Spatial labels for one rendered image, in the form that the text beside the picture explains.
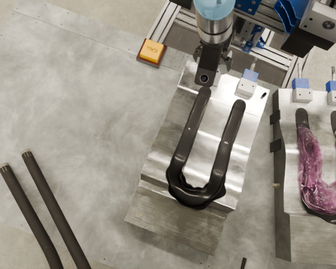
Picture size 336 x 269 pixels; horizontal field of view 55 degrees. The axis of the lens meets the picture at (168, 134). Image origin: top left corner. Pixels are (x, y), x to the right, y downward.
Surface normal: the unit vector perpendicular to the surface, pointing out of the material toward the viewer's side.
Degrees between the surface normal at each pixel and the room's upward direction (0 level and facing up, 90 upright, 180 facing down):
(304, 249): 0
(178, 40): 0
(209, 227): 0
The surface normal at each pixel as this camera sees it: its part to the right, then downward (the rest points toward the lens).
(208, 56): -0.28, 0.33
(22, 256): 0.04, -0.25
